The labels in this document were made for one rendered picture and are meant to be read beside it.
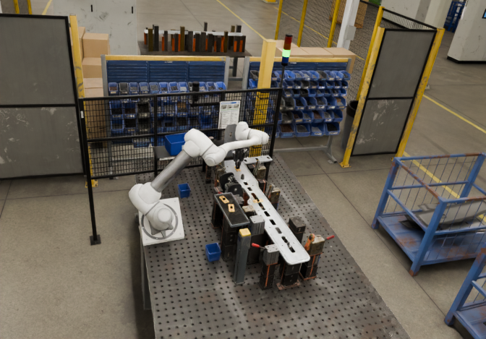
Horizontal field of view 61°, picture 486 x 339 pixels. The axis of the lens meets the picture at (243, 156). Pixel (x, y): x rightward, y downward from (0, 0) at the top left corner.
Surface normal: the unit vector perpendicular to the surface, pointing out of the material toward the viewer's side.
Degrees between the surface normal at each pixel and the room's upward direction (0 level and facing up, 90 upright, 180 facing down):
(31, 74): 91
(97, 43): 90
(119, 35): 90
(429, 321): 0
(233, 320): 0
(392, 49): 90
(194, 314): 0
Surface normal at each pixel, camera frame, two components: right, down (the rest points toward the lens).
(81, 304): 0.10, -0.86
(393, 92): 0.30, 0.53
